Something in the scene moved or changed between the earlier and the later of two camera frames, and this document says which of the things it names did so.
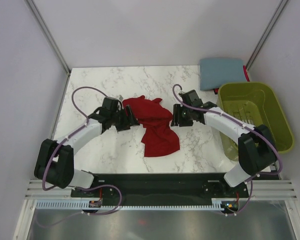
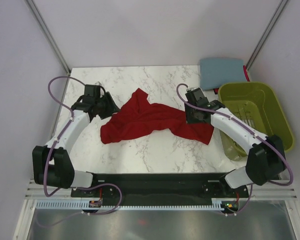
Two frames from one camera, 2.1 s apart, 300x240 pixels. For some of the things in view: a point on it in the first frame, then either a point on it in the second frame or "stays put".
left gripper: [129, 121] → [112, 108]
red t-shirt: [159, 136] → [138, 116]
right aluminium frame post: [266, 32] stays put
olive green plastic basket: [254, 103] stays put
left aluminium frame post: [49, 36] stays put
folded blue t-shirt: [214, 72] stays put
